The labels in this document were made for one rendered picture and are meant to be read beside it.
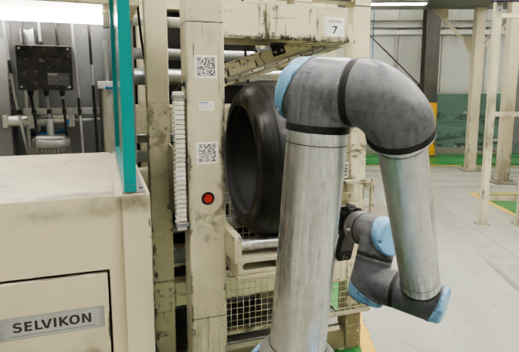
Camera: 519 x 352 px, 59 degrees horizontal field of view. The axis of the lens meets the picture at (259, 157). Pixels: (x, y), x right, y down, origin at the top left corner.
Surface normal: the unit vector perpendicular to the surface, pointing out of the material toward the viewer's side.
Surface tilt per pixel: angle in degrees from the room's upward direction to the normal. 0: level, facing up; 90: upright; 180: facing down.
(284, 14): 90
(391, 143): 122
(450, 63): 90
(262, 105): 56
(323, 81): 74
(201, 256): 90
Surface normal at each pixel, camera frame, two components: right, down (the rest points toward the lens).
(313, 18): 0.32, 0.14
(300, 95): -0.65, 0.13
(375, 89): -0.20, -0.09
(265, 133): -0.43, -0.21
